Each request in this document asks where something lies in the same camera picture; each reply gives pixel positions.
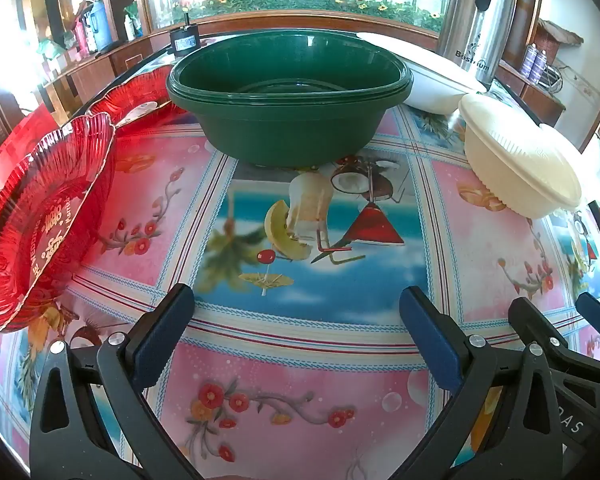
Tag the white bottle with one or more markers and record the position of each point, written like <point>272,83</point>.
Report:
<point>129,27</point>

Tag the large white bowl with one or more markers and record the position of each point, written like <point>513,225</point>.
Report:
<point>430,85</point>

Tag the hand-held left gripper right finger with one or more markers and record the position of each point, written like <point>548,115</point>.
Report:
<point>430,340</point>

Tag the cream bowl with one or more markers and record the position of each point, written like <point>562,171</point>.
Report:
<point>510,160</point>

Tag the red glass plate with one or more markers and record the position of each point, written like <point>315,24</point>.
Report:
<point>135,91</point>

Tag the wooden side cabinet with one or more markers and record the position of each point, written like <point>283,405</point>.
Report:
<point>535,97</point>

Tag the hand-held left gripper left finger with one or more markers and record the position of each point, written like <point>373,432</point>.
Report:
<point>165,335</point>

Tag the wooden sideboard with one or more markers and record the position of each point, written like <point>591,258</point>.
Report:
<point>130,55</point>

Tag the blue thermos jug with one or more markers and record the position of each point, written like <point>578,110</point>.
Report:
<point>100,25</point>

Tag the small black digital clock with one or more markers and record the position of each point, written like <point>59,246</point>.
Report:
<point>184,40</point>

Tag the printed fruit tablecloth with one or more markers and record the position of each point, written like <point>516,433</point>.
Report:
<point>300,320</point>

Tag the small white bowl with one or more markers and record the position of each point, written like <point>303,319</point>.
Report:
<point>560,137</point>

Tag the steel thermos jug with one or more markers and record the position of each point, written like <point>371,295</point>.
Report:
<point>472,30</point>

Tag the green plastic bowl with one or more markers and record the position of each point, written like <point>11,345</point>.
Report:
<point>290,130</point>

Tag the red bag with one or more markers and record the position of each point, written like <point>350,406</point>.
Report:
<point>20,140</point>

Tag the pink thermos jug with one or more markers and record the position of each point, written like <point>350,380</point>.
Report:
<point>81,35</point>

